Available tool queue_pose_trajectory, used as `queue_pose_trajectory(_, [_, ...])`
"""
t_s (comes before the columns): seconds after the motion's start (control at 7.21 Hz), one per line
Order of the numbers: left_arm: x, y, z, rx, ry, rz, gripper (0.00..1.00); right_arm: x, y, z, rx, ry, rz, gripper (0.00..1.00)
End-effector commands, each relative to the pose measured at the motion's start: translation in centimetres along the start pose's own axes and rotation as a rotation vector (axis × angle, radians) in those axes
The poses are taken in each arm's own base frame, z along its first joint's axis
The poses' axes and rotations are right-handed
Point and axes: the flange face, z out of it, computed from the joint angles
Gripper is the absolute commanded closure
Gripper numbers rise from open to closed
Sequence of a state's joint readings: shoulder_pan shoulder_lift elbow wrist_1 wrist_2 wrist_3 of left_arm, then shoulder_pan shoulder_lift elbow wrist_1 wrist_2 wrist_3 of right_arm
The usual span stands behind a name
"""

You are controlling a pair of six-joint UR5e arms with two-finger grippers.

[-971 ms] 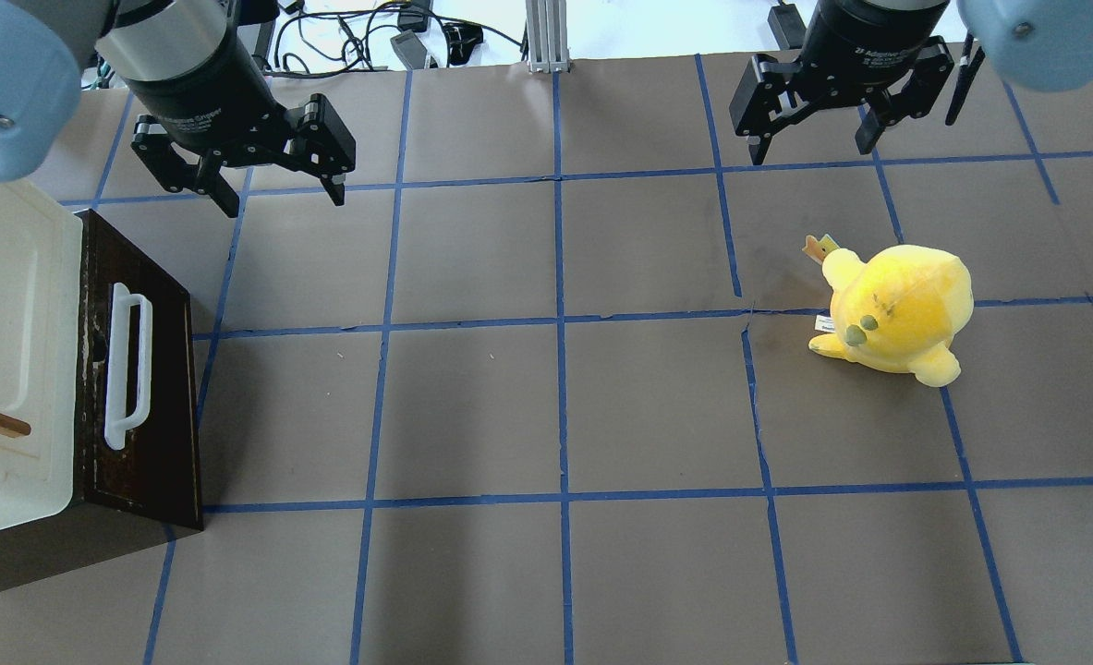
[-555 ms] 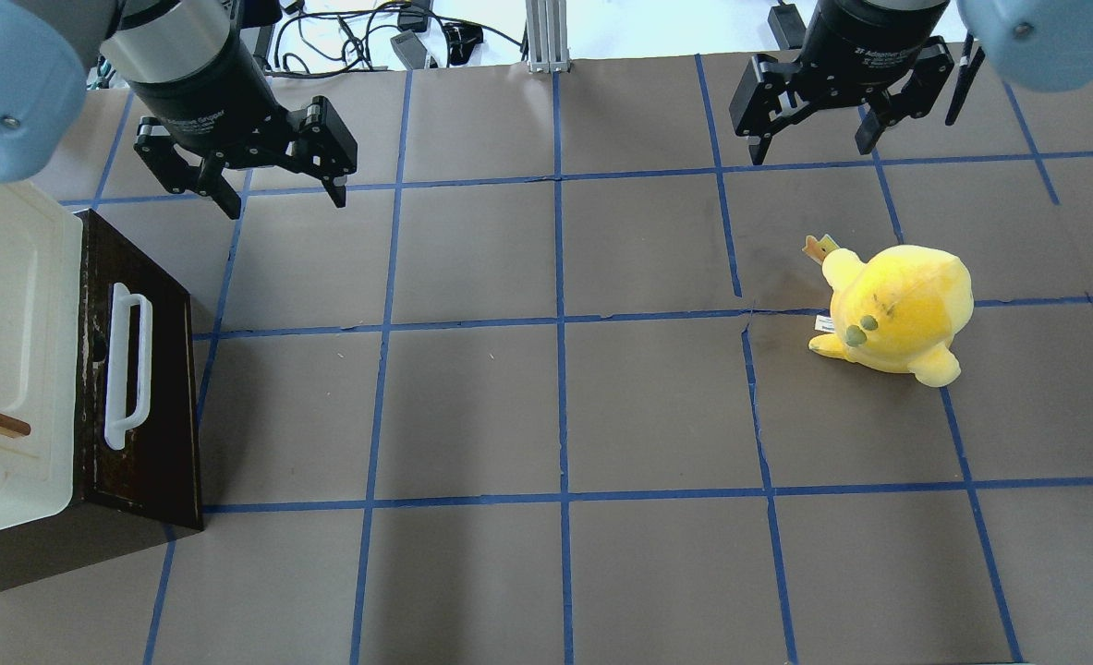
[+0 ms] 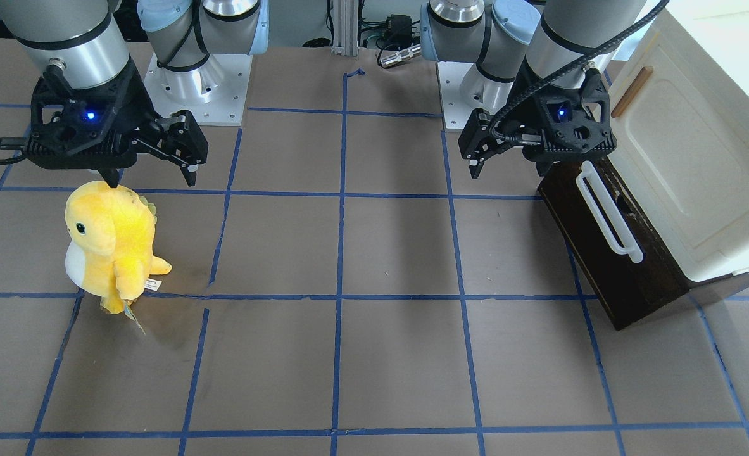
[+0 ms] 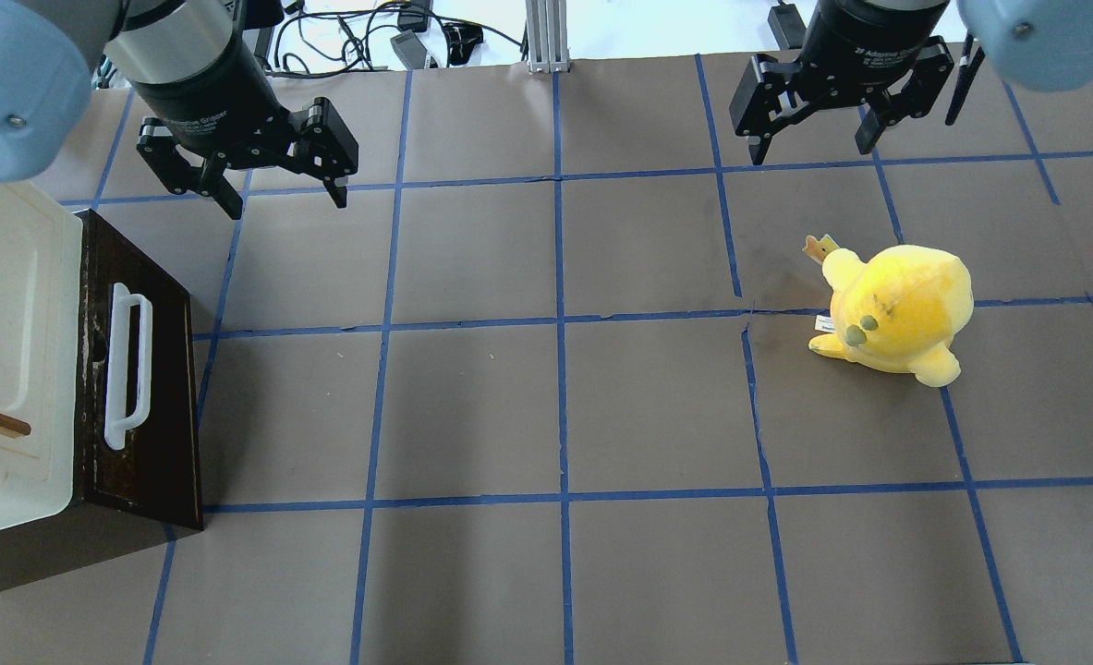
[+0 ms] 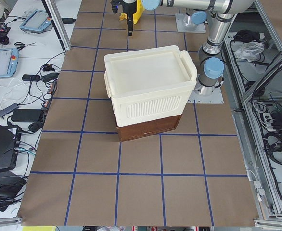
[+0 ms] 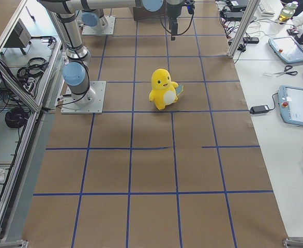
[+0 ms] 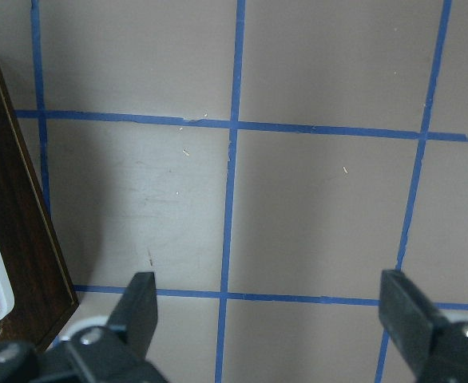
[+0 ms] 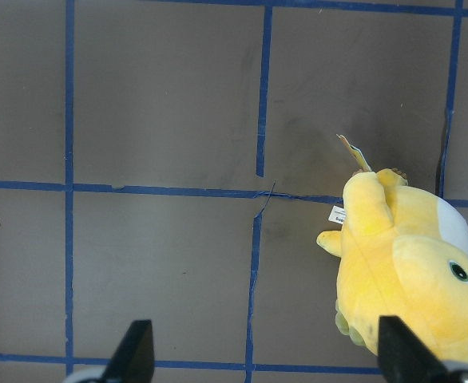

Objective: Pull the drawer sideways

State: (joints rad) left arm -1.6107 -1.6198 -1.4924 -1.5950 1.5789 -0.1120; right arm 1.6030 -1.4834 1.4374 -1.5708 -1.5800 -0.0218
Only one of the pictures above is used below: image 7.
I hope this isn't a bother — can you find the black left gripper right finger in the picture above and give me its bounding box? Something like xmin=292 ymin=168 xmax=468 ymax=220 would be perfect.
xmin=379 ymin=270 xmax=446 ymax=371

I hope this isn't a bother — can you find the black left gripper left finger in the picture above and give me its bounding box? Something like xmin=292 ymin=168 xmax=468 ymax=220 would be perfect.
xmin=106 ymin=271 xmax=157 ymax=358

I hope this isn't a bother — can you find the dark wooden drawer cabinet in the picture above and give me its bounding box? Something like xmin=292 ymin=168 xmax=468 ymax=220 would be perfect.
xmin=0 ymin=68 xmax=78 ymax=352

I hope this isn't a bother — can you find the brown paper table mat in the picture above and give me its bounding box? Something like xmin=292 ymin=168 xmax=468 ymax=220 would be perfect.
xmin=0 ymin=1 xmax=468 ymax=382

